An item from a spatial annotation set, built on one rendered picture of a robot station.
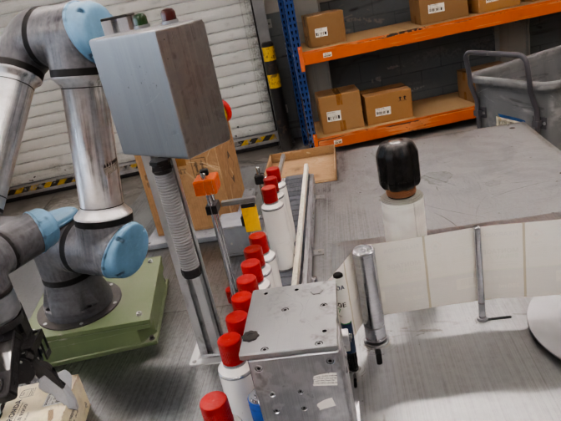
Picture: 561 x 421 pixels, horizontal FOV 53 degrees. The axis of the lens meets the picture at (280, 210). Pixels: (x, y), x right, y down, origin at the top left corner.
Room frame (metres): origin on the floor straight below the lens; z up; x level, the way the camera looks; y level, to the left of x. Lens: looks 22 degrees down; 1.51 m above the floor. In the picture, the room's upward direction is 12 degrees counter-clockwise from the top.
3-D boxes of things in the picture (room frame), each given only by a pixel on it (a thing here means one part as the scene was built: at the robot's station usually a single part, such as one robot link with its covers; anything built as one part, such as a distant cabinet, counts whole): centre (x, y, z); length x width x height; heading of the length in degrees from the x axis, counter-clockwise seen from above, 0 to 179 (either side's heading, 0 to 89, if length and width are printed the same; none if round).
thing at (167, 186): (0.86, 0.17, 1.18); 0.04 x 0.04 x 0.21
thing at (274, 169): (1.31, 0.00, 0.98); 0.05 x 0.05 x 0.20
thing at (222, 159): (1.73, 0.25, 0.99); 0.30 x 0.24 x 0.27; 173
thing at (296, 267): (1.28, -0.04, 0.91); 1.07 x 0.01 x 0.02; 171
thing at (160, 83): (0.91, 0.14, 1.38); 0.17 x 0.10 x 0.19; 46
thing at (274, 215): (1.18, 0.02, 0.98); 0.05 x 0.05 x 0.20
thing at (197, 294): (0.98, 0.19, 1.16); 0.04 x 0.04 x 0.67; 81
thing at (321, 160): (1.99, -0.11, 0.85); 0.30 x 0.26 x 0.04; 171
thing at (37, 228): (0.93, 0.46, 1.18); 0.11 x 0.11 x 0.08; 62
